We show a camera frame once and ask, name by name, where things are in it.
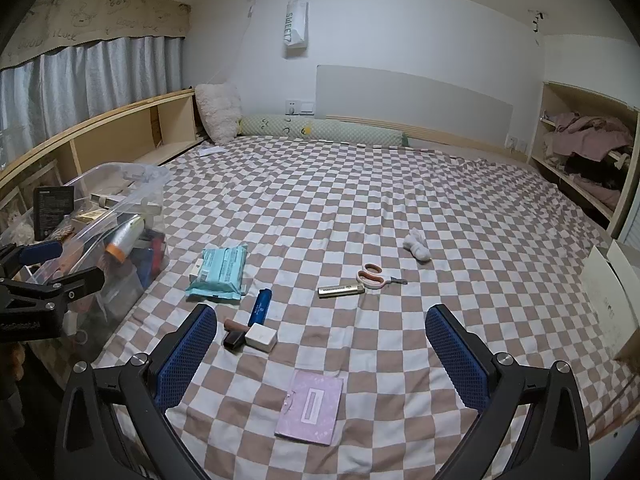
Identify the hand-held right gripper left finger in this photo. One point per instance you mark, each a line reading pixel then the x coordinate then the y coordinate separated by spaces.
pixel 185 355

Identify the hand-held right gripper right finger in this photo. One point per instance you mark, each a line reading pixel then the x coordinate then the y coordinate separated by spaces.
pixel 457 360

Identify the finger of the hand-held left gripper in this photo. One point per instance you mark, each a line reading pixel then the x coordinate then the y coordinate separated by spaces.
pixel 70 285
pixel 42 251

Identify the brown and black lipstick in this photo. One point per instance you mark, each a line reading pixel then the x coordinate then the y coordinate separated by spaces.
pixel 235 336

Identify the teal wet wipes packet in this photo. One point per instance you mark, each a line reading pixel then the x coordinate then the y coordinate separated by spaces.
pixel 217 272

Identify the blue cylindrical tube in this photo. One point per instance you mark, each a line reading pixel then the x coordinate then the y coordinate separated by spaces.
pixel 260 307

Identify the clear plastic storage container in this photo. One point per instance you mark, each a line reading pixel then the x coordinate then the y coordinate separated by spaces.
pixel 145 190

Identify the white sock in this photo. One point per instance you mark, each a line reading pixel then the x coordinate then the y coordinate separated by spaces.
pixel 417 246

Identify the black cardboard box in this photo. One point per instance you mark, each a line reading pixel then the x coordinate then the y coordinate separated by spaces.
pixel 52 212

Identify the silver tube with orange cap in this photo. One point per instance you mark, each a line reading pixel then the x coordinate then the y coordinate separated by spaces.
pixel 122 237

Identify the white charger cube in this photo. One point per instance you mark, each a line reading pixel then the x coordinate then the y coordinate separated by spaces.
pixel 261 338

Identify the gold metal stick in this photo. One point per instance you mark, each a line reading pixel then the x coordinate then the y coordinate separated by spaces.
pixel 340 290

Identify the long wooden bedside shelf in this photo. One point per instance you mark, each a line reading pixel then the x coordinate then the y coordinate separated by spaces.
pixel 125 132

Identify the grey curtain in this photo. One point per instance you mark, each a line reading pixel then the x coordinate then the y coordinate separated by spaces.
pixel 100 77

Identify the white paper slip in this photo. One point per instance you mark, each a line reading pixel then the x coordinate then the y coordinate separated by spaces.
pixel 211 151

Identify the fluffy white pillow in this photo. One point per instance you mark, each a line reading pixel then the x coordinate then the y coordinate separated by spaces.
pixel 217 112

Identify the printed curtain valance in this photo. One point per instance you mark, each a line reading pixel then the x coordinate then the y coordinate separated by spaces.
pixel 100 20

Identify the wooden clothes shelf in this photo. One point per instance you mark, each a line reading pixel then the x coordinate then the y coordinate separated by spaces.
pixel 537 125

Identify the pink clothes pile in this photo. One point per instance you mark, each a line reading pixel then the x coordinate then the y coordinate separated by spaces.
pixel 590 132

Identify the long green bolster pillow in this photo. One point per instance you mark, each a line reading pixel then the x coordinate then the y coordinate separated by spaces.
pixel 325 130

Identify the small wall socket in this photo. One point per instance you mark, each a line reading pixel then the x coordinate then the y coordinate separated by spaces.
pixel 516 144

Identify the white wall socket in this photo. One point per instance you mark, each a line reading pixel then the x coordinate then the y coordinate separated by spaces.
pixel 300 108

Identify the white hanging wall bag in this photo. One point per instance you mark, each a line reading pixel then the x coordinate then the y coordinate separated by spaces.
pixel 296 22

